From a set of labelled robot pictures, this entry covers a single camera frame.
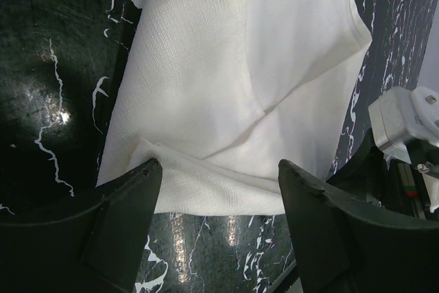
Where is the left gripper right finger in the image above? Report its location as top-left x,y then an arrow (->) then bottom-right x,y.
278,160 -> 438,292

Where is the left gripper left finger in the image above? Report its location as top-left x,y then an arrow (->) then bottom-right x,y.
1,159 -> 163,292

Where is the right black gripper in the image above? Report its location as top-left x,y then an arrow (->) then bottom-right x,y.
329,129 -> 438,218

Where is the white cloth napkin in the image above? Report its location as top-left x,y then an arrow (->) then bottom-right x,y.
97,0 -> 372,216

